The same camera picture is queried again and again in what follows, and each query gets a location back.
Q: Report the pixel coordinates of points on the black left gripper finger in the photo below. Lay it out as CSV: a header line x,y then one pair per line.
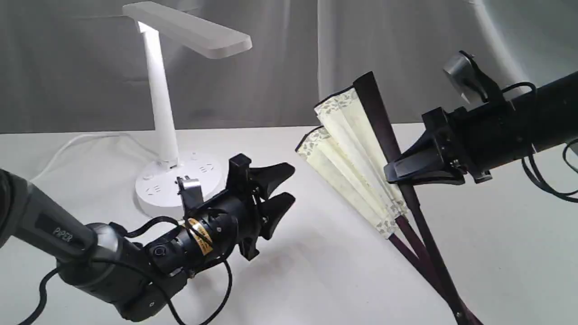
x,y
267,179
272,211

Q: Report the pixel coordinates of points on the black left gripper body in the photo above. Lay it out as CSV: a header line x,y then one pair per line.
x,y
228,220

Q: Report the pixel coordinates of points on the white desk lamp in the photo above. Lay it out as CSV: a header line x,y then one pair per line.
x,y
156,189

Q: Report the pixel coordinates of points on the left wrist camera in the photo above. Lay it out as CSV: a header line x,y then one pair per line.
x,y
190,192

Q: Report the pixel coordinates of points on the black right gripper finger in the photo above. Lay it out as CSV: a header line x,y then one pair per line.
x,y
433,151
425,178

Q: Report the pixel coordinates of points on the grey backdrop curtain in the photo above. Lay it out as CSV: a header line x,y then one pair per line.
x,y
79,65

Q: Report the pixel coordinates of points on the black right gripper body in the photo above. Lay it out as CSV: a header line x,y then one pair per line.
x,y
485,138

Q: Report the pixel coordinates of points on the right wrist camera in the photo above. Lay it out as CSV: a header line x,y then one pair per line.
x,y
470,82

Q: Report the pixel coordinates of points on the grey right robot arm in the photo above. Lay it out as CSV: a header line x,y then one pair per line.
x,y
554,118

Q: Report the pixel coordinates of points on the cream paper folding fan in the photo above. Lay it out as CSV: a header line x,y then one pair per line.
x,y
349,150

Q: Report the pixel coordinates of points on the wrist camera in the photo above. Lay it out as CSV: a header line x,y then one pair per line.
x,y
470,82
190,192

